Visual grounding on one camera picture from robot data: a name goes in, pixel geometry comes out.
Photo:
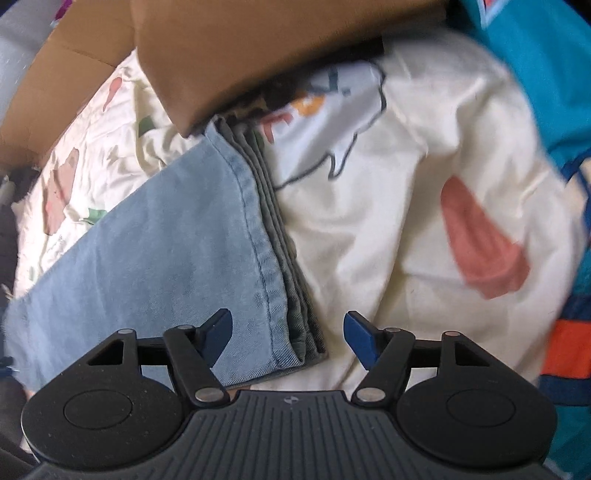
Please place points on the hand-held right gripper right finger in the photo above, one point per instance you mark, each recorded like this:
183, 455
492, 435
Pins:
364, 341

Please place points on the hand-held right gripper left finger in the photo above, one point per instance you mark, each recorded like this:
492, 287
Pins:
214, 337

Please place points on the light blue denim pants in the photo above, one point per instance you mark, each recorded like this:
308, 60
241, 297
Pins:
161, 254

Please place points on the cream bear-print bedsheet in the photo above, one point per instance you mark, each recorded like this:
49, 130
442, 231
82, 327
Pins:
392, 207

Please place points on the folded brown cloth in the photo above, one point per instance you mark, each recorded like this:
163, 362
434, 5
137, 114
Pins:
254, 55

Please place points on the flattened brown cardboard box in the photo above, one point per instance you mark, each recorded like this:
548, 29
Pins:
55, 92

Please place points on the teal patterned cloth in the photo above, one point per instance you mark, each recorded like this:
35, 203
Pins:
531, 69

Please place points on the grey upright mattress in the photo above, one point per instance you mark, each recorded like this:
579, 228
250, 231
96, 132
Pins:
18, 60

